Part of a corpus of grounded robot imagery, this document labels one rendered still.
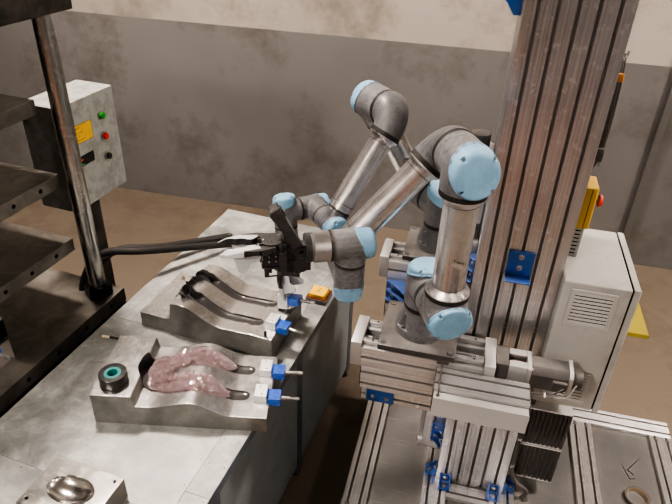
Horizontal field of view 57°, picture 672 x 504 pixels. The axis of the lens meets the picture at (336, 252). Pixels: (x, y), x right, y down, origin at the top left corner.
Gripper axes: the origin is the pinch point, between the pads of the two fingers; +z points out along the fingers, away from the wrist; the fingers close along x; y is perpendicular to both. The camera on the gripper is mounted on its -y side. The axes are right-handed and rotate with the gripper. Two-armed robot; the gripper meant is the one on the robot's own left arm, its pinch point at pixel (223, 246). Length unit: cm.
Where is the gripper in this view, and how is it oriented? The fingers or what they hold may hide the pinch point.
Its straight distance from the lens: 141.4
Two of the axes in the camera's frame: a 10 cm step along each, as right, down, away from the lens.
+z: -9.8, 0.9, -1.9
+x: -2.1, -4.1, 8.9
